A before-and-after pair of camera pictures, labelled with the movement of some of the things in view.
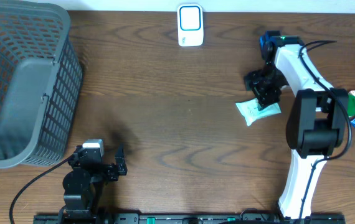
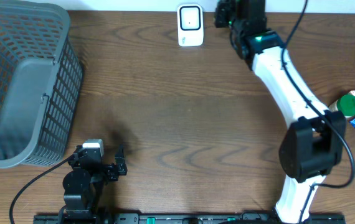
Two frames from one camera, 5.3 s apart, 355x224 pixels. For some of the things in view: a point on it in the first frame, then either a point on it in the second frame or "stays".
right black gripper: (265, 98) to (221, 8)
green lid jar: (354, 105) stays
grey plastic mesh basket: (30, 85) stays
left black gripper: (112, 173) stays
